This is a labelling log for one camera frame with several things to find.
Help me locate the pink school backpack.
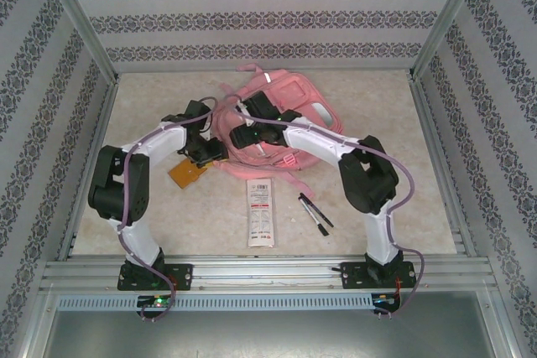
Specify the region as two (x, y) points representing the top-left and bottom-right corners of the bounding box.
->
(211, 62), (346, 210)

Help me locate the orange thin notebook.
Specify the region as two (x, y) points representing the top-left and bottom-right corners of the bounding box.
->
(167, 158), (211, 190)

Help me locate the white stationery package with barcode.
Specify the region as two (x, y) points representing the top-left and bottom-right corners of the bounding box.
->
(246, 178), (276, 249)

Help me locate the black marker pen white label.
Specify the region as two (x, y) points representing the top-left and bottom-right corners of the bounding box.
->
(300, 197), (329, 237)

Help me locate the circuit board green light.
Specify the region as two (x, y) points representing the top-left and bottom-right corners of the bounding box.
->
(138, 294), (175, 309)

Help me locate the circuit board blue light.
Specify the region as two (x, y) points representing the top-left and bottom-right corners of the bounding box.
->
(372, 293), (400, 307)

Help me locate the grey metal panel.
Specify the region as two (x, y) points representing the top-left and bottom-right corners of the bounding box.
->
(41, 310), (504, 358)

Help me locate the aluminium front upright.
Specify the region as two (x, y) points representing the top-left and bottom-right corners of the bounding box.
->
(14, 286), (58, 358)
(477, 290), (524, 358)

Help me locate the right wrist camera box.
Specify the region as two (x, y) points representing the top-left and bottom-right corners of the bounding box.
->
(234, 100), (255, 129)

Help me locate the aluminium side rail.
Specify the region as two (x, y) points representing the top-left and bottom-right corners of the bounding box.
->
(409, 72), (479, 258)
(56, 75), (123, 261)

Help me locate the aluminium frame post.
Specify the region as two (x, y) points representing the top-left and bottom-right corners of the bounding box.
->
(409, 0), (492, 82)
(37, 0), (121, 85)

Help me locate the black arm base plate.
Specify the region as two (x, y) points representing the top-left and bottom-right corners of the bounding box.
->
(117, 263), (194, 292)
(340, 261), (419, 291)

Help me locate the aluminium mounting rail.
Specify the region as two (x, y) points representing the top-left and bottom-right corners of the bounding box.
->
(39, 253), (492, 293)

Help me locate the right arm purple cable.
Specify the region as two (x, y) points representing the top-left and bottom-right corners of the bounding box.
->
(217, 96), (429, 321)

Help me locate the grey slotted cable duct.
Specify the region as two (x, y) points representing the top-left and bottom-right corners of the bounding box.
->
(56, 293), (402, 313)

